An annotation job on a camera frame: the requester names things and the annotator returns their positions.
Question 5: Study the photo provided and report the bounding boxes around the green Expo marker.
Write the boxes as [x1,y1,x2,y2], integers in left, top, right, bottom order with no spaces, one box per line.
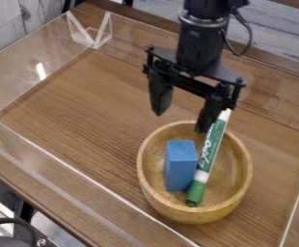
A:
[186,109,233,207]

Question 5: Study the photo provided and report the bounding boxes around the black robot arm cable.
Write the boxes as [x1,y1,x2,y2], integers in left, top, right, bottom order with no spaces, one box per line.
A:
[221,9,254,58]

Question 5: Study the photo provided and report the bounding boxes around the brown wooden bowl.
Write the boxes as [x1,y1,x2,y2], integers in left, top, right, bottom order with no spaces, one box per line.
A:
[137,121,253,225]

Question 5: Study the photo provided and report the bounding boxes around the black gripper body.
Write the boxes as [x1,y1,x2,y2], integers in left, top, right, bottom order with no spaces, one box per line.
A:
[143,9,248,110]

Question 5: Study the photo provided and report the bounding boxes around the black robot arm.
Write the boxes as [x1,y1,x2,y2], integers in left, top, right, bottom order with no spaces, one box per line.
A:
[143,0,249,133]

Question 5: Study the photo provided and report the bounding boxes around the clear acrylic tray wall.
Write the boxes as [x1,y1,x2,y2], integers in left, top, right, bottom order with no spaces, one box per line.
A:
[0,4,299,247]

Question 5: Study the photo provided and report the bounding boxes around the blue foam block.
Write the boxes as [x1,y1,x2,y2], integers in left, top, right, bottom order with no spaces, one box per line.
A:
[165,139,198,191]

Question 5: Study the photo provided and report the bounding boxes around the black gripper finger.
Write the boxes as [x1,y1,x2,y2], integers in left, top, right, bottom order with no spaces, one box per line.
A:
[149,69,173,116]
[195,95,224,133]

